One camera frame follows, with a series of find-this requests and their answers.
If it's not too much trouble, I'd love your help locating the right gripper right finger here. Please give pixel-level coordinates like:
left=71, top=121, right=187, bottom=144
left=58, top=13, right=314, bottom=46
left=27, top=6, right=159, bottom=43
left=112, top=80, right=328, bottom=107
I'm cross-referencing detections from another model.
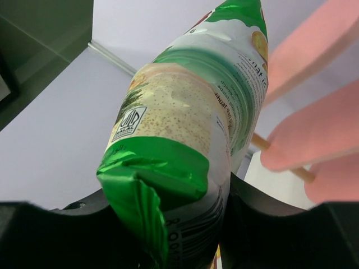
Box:
left=220, top=174, right=358, bottom=268

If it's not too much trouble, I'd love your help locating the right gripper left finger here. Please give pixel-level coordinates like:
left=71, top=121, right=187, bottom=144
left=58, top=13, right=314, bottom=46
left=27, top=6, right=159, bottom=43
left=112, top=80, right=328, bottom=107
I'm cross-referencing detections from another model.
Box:
left=1, top=190, right=146, bottom=268

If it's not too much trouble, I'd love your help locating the green Chuba chips bag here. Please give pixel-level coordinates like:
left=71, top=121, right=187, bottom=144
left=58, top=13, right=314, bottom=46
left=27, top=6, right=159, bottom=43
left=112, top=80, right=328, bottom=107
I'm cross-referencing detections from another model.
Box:
left=96, top=1, right=269, bottom=268

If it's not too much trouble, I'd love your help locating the pink three-tier wooden shelf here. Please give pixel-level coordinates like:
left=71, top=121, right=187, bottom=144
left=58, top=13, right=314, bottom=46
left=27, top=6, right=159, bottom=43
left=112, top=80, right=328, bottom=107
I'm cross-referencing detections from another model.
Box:
left=245, top=1, right=358, bottom=209

